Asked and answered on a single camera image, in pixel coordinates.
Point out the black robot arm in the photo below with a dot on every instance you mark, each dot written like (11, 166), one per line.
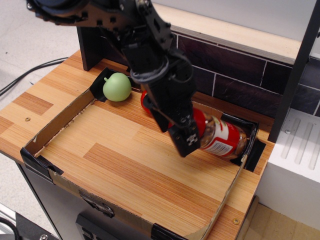
(144, 39)

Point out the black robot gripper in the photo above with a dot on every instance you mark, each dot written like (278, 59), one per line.
(168, 80)

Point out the red-capped basil spice bottle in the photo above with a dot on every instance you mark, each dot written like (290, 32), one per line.
(219, 137)

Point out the black device with braided cable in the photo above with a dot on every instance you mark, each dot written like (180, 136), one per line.
(17, 227)

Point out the cardboard fence with black tape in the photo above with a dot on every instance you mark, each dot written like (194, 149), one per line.
(113, 156)

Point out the green toy apple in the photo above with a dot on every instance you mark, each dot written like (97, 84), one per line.
(117, 87)

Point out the red toy tomato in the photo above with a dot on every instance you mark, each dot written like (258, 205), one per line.
(145, 102)

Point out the white side cabinet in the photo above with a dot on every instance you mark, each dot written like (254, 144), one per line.
(290, 184)

